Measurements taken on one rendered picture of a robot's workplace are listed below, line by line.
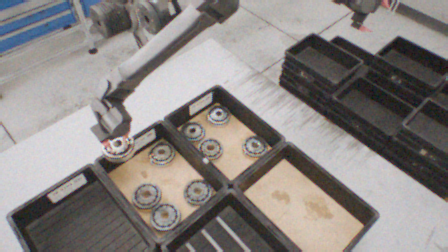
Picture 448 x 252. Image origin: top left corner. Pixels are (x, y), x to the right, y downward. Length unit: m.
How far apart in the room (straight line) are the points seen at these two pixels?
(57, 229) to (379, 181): 1.26
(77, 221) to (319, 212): 0.85
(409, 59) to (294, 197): 1.59
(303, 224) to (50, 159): 1.08
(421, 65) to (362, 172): 1.20
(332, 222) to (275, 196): 0.21
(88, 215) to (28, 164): 0.47
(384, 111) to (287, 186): 1.19
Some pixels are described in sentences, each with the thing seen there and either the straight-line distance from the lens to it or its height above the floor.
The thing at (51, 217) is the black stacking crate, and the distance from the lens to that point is 1.33.
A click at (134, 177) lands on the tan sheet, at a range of 1.31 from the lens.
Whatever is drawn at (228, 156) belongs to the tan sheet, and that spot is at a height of 0.83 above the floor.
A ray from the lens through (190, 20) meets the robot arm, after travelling 0.80.
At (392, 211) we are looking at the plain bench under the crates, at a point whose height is 0.70.
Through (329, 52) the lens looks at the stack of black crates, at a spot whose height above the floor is 0.53.
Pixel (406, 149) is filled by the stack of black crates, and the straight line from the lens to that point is 2.07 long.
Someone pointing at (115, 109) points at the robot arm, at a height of 1.27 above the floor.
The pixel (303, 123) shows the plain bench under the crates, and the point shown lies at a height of 0.70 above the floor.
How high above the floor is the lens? 1.94
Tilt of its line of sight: 52 degrees down
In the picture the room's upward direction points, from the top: 3 degrees clockwise
